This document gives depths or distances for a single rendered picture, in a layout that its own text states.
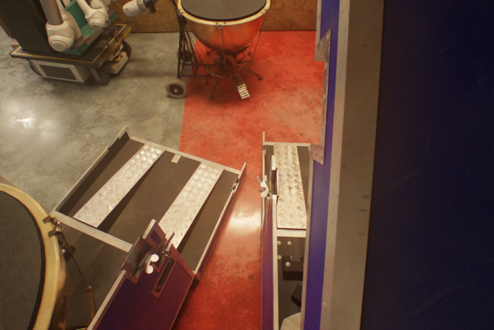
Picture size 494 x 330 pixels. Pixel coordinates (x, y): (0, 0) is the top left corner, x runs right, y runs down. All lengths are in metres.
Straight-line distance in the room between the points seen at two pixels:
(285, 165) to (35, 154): 2.02
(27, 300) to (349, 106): 0.92
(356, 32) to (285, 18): 3.25
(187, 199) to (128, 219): 0.42
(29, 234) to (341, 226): 0.94
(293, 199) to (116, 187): 1.21
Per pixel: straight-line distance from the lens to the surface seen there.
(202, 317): 1.79
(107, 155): 2.29
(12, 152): 2.90
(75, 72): 3.00
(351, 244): 0.24
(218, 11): 2.17
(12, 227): 1.10
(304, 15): 3.50
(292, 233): 1.70
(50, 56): 3.12
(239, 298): 1.78
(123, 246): 1.81
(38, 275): 0.98
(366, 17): 0.23
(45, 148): 2.75
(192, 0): 2.35
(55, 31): 2.56
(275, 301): 0.82
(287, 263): 1.58
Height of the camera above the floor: 1.77
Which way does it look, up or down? 53 degrees down
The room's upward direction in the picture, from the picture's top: straight up
